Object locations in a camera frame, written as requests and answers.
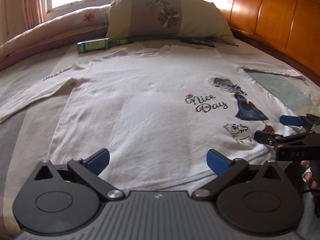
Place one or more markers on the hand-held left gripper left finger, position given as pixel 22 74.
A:
pixel 98 158

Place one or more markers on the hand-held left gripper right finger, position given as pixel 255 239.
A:
pixel 217 161

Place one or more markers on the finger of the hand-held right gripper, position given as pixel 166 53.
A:
pixel 267 137
pixel 290 120

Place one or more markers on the white printed t-shirt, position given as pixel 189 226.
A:
pixel 137 105

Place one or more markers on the person's right hand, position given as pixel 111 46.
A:
pixel 310 177

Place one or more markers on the person's grey trousers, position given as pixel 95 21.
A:
pixel 311 230

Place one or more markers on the wooden headboard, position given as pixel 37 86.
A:
pixel 275 17

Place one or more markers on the green glass bottle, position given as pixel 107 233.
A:
pixel 93 45

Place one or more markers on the folded pink floral quilt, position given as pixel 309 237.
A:
pixel 50 35

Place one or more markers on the floral pillow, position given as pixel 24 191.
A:
pixel 175 12

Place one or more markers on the pink checked curtain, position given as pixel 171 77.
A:
pixel 31 2

